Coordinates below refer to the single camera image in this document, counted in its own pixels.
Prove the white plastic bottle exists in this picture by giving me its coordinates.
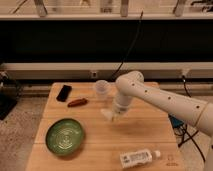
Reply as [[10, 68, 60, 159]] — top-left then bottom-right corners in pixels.
[[120, 149, 161, 169]]

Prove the blue plug connector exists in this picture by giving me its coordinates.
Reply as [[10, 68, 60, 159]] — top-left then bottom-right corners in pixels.
[[169, 116, 183, 128]]

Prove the black hanging cable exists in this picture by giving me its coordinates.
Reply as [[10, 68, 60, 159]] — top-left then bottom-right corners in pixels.
[[107, 9, 145, 81]]

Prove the black smartphone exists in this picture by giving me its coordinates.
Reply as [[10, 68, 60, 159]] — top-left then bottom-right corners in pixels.
[[56, 85, 72, 102]]

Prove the white sponge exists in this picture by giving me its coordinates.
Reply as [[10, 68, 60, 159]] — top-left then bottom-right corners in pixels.
[[101, 109, 114, 121]]

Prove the black equipment at left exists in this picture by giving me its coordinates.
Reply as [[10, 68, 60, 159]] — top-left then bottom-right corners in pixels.
[[0, 71, 21, 120]]

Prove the green ceramic bowl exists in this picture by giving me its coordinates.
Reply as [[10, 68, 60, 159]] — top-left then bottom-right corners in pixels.
[[45, 118, 85, 156]]

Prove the brown sausage toy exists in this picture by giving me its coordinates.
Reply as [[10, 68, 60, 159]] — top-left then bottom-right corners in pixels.
[[67, 98, 88, 107]]

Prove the white wall outlet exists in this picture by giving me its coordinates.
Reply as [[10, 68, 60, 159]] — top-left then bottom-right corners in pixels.
[[91, 71, 98, 79]]

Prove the clear plastic cup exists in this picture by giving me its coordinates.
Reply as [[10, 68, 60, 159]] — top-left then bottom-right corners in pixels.
[[93, 80, 110, 100]]

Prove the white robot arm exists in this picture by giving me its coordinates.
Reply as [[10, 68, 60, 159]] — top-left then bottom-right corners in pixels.
[[112, 71, 213, 171]]

